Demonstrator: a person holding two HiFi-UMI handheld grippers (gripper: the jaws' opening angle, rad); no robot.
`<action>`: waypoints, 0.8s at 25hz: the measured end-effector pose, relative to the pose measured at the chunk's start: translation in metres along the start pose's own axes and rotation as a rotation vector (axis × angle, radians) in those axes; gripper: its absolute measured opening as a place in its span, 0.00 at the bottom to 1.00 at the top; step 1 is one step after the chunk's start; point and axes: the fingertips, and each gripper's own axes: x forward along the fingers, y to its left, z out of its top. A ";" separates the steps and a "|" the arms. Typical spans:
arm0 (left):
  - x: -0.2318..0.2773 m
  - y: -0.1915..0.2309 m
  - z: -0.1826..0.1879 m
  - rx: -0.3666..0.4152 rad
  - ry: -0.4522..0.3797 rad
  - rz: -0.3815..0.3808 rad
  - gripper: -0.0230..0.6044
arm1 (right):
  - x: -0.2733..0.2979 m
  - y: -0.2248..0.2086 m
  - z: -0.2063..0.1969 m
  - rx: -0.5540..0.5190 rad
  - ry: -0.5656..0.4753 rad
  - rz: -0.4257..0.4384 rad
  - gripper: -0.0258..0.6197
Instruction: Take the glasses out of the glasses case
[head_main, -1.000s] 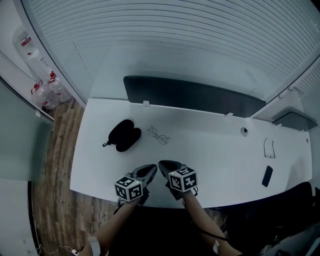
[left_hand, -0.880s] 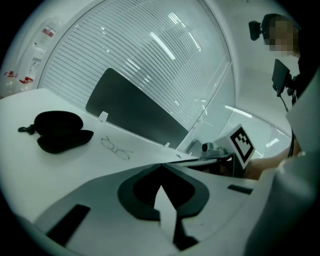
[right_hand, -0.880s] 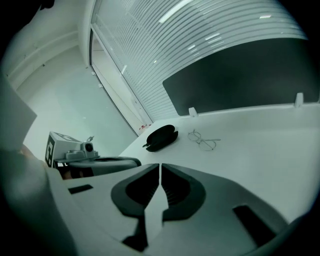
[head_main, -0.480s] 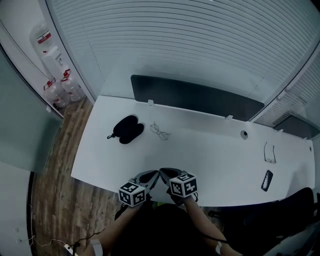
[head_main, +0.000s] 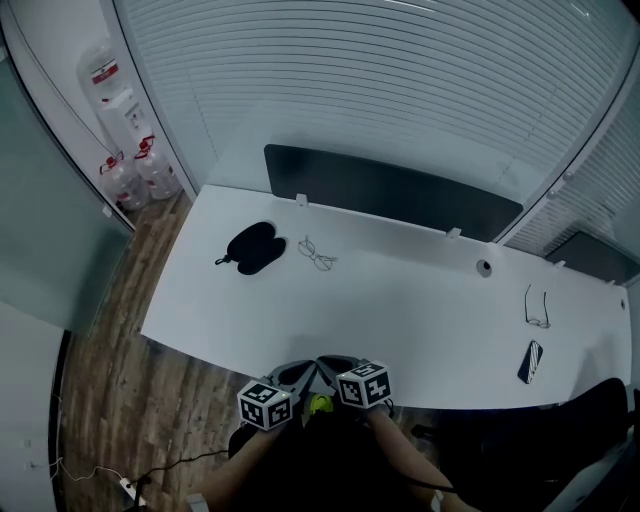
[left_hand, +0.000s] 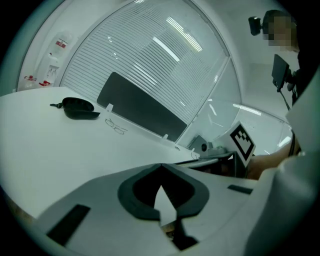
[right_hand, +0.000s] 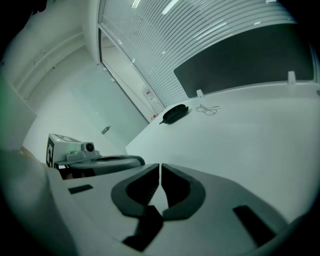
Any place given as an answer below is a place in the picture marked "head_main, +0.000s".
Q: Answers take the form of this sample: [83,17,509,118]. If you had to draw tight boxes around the black smartphone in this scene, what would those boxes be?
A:
[516,339,545,385]

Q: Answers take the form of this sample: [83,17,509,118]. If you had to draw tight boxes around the short dark desk partition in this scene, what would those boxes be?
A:
[544,230,640,287]

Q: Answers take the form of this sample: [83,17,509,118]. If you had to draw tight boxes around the dark-framed eyeglasses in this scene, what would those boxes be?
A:
[523,283,552,330]

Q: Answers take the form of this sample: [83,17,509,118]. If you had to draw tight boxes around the thin wire eyeglasses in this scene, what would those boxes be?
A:
[297,236,340,272]

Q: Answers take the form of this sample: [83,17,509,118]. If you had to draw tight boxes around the person's black clothing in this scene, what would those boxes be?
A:
[227,409,481,512]

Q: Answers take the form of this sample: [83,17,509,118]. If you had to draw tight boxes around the frosted glass door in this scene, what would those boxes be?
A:
[0,29,136,336]

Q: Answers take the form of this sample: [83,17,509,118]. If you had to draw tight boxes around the white floor cable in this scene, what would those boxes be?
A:
[47,457,124,484]

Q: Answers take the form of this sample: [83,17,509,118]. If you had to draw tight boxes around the white power strip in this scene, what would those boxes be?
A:
[118,477,147,509]

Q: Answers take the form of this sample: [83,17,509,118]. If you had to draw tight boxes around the black office chair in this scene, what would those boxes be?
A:
[414,377,640,512]

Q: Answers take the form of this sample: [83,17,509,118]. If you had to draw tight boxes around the long dark desk partition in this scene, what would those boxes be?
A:
[263,143,525,244]

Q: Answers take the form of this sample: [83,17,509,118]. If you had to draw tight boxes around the black glasses case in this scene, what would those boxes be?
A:
[214,221,288,276]

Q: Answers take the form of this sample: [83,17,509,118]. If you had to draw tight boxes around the large dispenser water bottle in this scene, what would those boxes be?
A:
[75,42,132,109]

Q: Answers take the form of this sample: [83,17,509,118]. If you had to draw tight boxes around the person's right forearm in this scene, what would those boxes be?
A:
[362,404,454,501]

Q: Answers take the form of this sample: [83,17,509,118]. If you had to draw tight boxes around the black floor cable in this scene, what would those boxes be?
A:
[127,447,231,489]

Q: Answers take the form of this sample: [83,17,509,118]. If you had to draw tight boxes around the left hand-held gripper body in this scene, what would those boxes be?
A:
[236,376,302,432]

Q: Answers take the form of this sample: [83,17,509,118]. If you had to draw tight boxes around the person's left forearm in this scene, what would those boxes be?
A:
[192,427,274,512]

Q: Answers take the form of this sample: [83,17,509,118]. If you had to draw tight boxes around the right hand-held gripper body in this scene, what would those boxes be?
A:
[334,359,393,411]

